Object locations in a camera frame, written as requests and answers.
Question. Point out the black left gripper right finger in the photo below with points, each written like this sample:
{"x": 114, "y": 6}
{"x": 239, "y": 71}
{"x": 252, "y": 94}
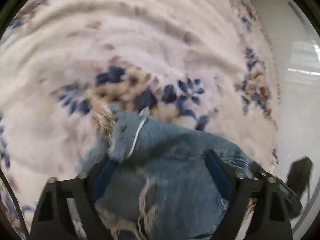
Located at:
{"x": 270, "y": 219}

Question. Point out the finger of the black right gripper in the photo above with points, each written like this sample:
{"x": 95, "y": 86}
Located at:
{"x": 258, "y": 171}

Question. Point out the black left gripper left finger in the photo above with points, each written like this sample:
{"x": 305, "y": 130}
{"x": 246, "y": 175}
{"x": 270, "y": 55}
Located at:
{"x": 62, "y": 199}

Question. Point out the blue frayed denim pants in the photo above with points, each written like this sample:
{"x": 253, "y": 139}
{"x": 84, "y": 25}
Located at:
{"x": 161, "y": 181}

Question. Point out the floral fleece blanket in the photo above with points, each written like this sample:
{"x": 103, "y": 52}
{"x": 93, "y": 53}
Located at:
{"x": 205, "y": 65}

